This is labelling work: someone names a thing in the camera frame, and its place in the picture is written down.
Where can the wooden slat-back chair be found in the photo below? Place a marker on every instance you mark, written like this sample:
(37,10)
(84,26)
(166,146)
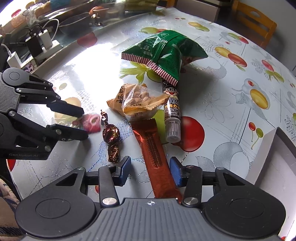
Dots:
(256,20)

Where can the pink candy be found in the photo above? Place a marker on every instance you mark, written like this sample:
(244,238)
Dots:
(92,121)

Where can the brown foil candy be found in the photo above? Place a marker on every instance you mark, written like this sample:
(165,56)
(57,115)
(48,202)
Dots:
(111,133)

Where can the green snack bag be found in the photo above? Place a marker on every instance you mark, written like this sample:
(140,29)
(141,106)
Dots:
(166,53)

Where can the patterned cloth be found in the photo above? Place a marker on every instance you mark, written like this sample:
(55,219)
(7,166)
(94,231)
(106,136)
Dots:
(7,208)

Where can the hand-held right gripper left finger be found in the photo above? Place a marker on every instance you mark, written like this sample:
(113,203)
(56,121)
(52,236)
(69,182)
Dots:
(124,169)

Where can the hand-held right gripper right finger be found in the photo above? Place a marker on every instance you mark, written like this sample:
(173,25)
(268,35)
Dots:
(177,172)

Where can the cartoon printed snack tube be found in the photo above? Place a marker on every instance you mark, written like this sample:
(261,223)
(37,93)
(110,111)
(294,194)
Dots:
(172,109)

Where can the dark metal bowl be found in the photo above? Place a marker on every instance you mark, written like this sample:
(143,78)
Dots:
(74,23)

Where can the fruit printed tablecloth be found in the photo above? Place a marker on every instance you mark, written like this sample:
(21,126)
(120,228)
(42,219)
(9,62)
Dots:
(219,111)

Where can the wrapped bread package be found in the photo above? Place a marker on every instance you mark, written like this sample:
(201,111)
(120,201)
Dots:
(20,19)

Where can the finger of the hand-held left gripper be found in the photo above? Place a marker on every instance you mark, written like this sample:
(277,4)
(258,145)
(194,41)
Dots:
(69,110)
(71,134)

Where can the white power strip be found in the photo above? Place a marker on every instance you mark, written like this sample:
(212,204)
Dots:
(55,46)

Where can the orange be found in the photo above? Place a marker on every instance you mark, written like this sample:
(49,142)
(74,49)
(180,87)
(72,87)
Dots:
(96,10)

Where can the black charger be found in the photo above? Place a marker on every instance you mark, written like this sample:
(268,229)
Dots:
(33,45)

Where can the white cardboard box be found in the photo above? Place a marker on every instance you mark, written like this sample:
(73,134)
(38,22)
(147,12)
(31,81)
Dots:
(277,166)

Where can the clear orange peanut packet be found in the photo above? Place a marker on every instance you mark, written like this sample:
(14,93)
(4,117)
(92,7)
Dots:
(136,102)

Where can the grey white cabinet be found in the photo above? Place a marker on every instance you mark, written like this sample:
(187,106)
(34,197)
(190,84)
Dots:
(203,9)

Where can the white charger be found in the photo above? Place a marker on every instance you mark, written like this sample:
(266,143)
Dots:
(14,59)
(47,39)

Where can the red-orange wafer bar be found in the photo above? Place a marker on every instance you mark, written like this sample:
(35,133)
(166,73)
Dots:
(152,148)

